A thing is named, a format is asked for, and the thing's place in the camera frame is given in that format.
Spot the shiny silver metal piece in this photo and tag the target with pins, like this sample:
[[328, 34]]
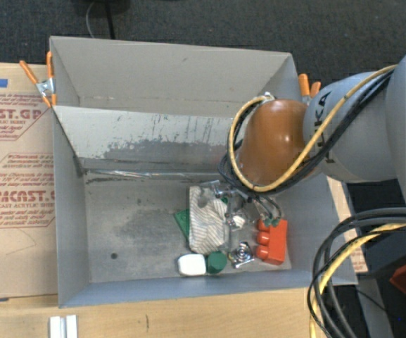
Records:
[[241, 255]]

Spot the grey metal bin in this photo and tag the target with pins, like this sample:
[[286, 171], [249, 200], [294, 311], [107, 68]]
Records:
[[136, 224]]

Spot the white green striped cloth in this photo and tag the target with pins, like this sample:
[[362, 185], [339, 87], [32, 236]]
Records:
[[206, 227]]

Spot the orange-red toy brick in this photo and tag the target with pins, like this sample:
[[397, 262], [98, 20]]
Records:
[[274, 241]]

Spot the green flat triangle piece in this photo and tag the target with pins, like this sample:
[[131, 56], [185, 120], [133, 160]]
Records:
[[183, 221]]

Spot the dark green cylinder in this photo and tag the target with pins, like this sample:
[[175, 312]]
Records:
[[216, 262]]

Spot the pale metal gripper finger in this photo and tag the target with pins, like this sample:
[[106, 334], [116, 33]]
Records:
[[229, 212], [216, 190]]

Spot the small white lump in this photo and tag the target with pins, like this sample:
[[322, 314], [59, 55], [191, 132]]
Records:
[[239, 221]]

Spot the white rounded block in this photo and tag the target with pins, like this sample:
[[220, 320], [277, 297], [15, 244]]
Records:
[[191, 264]]

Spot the brown cardboard board red print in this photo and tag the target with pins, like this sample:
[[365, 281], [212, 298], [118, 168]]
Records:
[[19, 252]]

